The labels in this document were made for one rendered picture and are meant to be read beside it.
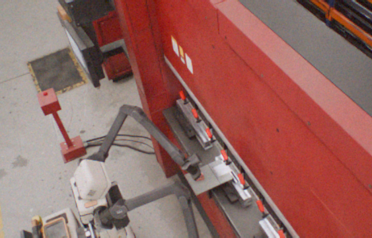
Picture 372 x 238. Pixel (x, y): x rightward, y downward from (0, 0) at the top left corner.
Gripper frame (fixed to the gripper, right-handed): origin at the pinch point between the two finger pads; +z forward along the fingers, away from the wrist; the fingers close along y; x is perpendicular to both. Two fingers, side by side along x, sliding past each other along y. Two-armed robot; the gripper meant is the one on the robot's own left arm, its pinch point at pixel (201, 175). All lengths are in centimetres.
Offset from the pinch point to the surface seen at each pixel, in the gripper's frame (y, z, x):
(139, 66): 84, -33, -12
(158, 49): 85, -32, -30
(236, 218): -29.7, 18.4, -0.5
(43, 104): 154, -21, 86
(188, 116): 59, 14, -11
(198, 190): -7.1, 0.1, 6.4
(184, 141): 45.6, 16.8, 2.4
